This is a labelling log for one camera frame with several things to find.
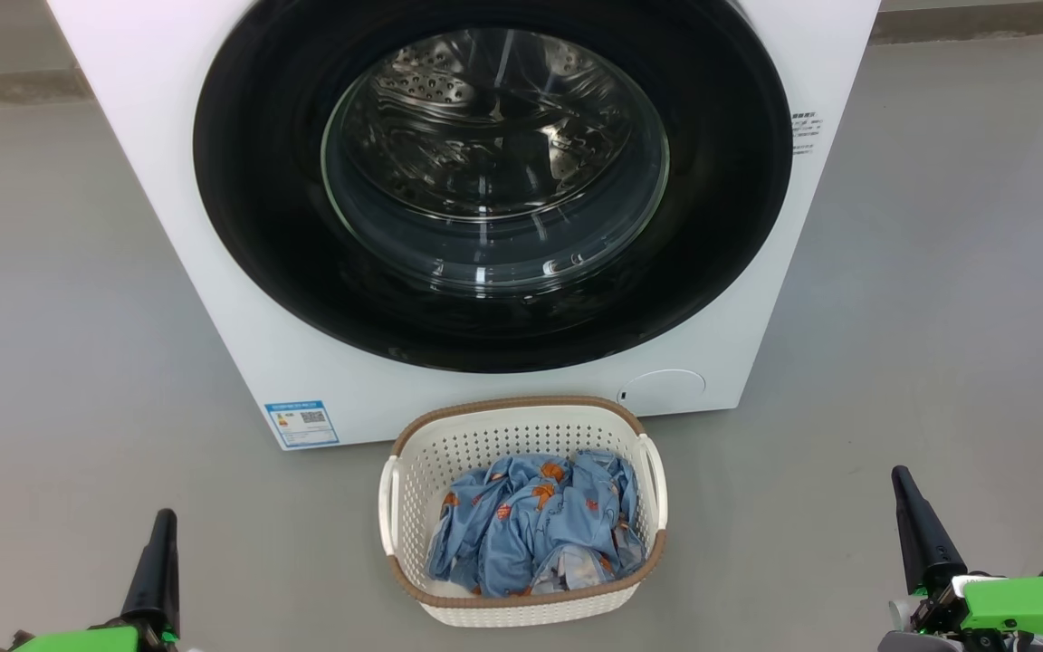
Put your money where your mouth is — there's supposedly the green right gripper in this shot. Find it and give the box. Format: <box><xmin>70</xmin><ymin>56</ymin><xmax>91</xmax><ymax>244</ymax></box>
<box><xmin>879</xmin><ymin>466</ymin><xmax>1043</xmax><ymax>652</ymax></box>

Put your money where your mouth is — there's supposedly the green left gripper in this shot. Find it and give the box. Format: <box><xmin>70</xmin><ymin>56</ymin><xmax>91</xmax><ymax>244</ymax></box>
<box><xmin>0</xmin><ymin>509</ymin><xmax>180</xmax><ymax>652</ymax></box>

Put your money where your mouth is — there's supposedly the blue garment with orange print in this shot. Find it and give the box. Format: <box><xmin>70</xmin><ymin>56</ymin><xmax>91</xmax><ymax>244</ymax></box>
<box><xmin>426</xmin><ymin>450</ymin><xmax>647</xmax><ymax>599</ymax></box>

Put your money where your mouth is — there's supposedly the black round glass washer door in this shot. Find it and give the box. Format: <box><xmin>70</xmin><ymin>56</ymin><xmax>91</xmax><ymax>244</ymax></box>
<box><xmin>193</xmin><ymin>0</ymin><xmax>794</xmax><ymax>374</ymax></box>

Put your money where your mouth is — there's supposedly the white front-load washing machine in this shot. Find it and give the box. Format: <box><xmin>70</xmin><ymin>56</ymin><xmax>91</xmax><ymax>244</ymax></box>
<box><xmin>46</xmin><ymin>0</ymin><xmax>882</xmax><ymax>451</ymax></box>

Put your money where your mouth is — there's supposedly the stainless steel washing machine drum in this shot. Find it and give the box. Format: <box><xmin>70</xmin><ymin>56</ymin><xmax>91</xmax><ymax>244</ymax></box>
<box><xmin>340</xmin><ymin>32</ymin><xmax>654</xmax><ymax>227</ymax></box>

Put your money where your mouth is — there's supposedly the blue energy label sticker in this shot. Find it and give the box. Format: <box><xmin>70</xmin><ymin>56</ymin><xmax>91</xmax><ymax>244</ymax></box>
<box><xmin>264</xmin><ymin>400</ymin><xmax>340</xmax><ymax>450</ymax></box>

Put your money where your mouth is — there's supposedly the white perforated laundry basket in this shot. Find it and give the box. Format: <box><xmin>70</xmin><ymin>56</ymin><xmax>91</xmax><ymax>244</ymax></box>
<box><xmin>378</xmin><ymin>396</ymin><xmax>669</xmax><ymax>628</ymax></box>

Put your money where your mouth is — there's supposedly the round white filter cover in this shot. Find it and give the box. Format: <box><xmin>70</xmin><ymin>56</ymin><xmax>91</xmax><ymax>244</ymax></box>
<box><xmin>617</xmin><ymin>369</ymin><xmax>706</xmax><ymax>414</ymax></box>

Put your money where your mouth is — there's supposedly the small printed text label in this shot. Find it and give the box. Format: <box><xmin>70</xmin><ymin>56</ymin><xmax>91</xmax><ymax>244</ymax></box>
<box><xmin>790</xmin><ymin>111</ymin><xmax>821</xmax><ymax>157</ymax></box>

